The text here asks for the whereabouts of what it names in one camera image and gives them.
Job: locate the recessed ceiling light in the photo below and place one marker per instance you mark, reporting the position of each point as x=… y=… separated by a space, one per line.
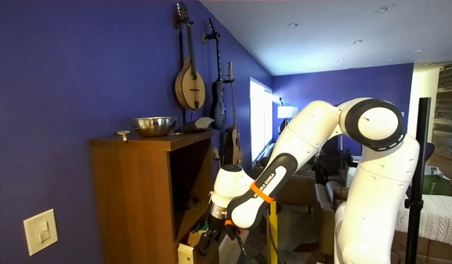
x=386 y=7
x=292 y=25
x=356 y=41

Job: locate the brown armchair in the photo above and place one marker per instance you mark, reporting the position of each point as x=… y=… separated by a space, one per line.
x=297 y=187

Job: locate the brown ukulele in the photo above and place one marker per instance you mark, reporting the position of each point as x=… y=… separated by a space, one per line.
x=232 y=143

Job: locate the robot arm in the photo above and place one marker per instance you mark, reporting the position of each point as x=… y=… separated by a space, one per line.
x=376 y=205

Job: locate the black stand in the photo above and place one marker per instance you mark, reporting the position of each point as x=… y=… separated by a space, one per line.
x=418 y=176

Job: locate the dark and white brush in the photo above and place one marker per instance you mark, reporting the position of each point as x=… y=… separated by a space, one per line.
x=196 y=124

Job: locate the tan sofa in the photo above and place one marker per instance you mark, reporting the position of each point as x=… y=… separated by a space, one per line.
x=325 y=216

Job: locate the black electric guitar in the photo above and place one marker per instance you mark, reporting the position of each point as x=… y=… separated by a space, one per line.
x=218 y=106

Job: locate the brown wooden cabinet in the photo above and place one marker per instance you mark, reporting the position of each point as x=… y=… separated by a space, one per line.
x=130 y=198

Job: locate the green bag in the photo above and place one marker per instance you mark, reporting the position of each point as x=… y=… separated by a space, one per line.
x=436 y=185

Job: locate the wooden mandolin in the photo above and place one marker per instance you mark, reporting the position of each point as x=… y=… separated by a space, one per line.
x=190 y=84

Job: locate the wooden spoon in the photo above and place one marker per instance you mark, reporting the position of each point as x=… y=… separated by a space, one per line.
x=123 y=134

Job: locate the window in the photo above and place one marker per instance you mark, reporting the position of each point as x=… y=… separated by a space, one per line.
x=260 y=121

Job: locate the yellow post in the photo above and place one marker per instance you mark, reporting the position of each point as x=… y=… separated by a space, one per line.
x=273 y=234

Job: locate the floor lamp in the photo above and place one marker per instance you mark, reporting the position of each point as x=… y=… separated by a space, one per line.
x=285 y=112

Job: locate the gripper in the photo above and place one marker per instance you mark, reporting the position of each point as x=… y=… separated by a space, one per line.
x=215 y=224

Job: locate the cream wall switch plate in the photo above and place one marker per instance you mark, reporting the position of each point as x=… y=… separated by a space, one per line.
x=40 y=231

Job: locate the cream drawer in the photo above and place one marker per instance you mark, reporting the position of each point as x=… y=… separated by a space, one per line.
x=185 y=255

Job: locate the metal bowl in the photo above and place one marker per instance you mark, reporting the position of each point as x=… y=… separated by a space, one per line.
x=153 y=126

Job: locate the bed with white blanket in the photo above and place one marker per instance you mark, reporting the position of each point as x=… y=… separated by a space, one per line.
x=438 y=216

